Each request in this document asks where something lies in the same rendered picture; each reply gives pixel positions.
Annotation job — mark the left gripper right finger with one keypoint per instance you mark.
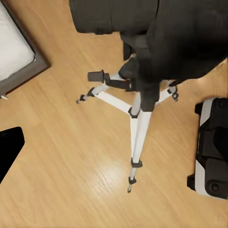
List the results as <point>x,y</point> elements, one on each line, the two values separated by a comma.
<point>220,141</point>

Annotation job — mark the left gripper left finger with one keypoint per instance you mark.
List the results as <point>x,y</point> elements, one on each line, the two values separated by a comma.
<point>11,142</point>

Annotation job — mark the bed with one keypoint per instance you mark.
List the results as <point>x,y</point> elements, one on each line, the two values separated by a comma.
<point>19,58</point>

